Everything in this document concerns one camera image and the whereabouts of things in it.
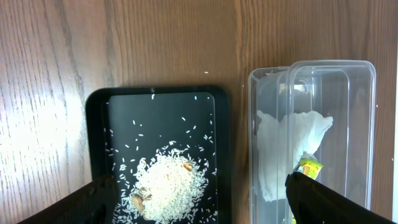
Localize white napkin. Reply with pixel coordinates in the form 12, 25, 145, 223
256, 110, 333, 202

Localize clear plastic waste bin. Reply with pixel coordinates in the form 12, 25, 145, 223
248, 60, 376, 223

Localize yellow green snack wrapper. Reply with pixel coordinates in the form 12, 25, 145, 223
285, 159, 323, 224

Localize black food waste tray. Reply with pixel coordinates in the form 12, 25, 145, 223
86, 85, 232, 223

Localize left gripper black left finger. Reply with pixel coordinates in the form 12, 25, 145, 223
22, 174, 119, 224

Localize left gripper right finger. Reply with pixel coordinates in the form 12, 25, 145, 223
285, 172, 392, 224

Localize white rice food scraps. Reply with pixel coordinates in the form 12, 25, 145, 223
103, 92, 218, 223

